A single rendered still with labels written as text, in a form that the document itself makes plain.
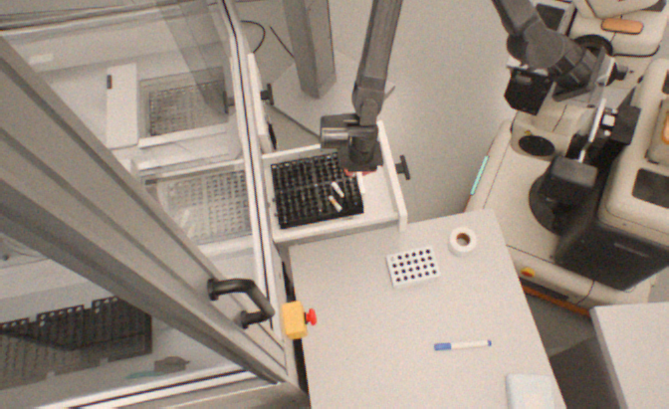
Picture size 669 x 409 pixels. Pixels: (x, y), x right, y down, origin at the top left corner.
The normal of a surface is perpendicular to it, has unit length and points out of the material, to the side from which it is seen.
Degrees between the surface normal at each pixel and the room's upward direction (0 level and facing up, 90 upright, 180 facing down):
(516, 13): 45
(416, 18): 0
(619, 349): 0
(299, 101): 5
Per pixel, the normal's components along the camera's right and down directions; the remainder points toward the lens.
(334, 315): -0.07, -0.44
